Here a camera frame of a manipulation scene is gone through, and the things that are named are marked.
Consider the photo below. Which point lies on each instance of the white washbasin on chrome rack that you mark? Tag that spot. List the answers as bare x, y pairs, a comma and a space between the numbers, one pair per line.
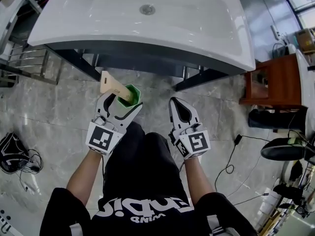
9, 13

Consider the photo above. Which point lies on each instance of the brown wooden cabinet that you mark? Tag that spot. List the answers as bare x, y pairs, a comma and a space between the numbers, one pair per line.
283, 82

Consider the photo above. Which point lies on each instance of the cardboard box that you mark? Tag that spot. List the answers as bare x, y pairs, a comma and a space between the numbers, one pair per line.
306, 39

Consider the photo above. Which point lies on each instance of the white floor socket strip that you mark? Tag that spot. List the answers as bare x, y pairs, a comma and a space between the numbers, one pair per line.
275, 32

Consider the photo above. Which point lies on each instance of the white sink basin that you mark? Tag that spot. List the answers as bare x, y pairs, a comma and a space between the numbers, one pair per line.
172, 33

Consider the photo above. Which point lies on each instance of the black round stool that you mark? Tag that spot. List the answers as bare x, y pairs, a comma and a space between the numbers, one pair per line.
283, 149

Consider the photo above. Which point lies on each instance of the black backpack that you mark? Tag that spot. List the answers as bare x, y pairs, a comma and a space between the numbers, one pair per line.
12, 151

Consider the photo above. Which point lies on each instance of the black power adapter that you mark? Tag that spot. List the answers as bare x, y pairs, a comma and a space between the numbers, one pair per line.
237, 139

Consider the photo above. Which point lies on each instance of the white basin on wooden cabinet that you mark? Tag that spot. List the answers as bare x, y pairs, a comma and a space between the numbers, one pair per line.
306, 87

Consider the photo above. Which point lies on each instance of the person's right forearm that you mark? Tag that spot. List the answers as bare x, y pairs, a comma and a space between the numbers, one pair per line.
198, 178

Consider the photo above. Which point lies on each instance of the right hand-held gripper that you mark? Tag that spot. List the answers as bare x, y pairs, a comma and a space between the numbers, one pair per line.
197, 144

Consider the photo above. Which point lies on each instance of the chrome rack stand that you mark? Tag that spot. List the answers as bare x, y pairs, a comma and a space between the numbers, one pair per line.
29, 60

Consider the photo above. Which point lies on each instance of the green cup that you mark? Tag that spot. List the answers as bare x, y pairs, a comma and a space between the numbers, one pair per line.
135, 95

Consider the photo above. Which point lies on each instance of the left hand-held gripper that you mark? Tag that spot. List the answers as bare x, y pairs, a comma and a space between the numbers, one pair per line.
101, 136

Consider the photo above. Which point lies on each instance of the person's black trousers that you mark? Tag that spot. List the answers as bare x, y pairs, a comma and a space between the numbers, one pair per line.
142, 161

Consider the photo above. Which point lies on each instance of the person's left forearm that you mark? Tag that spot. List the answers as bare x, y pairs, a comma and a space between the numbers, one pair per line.
83, 178

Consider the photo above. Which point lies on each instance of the person's black shirt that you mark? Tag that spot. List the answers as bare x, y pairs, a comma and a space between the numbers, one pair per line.
147, 217

